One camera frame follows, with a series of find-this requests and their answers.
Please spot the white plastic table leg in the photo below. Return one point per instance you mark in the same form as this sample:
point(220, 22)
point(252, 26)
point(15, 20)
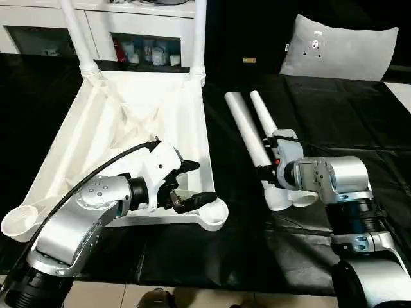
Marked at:
point(199, 38)
point(263, 109)
point(78, 38)
point(247, 128)

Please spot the white plastic table top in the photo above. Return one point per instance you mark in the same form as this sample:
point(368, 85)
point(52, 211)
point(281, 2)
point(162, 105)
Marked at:
point(96, 112)

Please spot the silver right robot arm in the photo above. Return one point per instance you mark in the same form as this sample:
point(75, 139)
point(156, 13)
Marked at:
point(346, 176)

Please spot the black work mat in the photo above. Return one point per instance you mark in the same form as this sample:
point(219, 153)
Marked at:
point(337, 112)

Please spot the dark robot left foot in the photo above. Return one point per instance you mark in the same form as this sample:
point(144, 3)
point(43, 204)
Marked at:
point(157, 298)

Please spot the black box with gold label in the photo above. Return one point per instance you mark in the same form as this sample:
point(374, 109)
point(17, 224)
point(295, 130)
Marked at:
point(247, 32)

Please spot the grey cushion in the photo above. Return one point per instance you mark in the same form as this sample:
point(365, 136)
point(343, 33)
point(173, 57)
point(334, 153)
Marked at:
point(340, 51)

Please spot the white flat board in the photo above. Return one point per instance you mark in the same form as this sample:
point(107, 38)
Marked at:
point(401, 96)

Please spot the white glass-door cabinet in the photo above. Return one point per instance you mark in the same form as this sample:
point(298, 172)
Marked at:
point(96, 22)

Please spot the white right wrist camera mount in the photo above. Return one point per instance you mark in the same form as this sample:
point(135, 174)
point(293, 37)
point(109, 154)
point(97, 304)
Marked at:
point(289, 147)

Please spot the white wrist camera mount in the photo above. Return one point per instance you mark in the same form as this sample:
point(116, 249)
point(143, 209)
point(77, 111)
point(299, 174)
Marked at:
point(160, 163)
point(289, 147)

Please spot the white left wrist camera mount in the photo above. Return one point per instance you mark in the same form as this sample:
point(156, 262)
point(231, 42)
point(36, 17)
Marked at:
point(160, 163)

